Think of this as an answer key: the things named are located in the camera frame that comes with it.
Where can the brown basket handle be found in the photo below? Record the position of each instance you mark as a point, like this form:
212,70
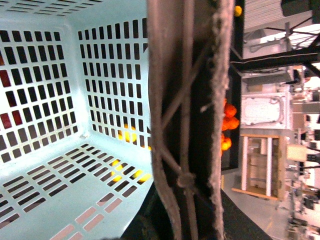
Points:
189,58

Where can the light blue plastic basket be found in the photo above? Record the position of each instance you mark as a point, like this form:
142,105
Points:
75,135

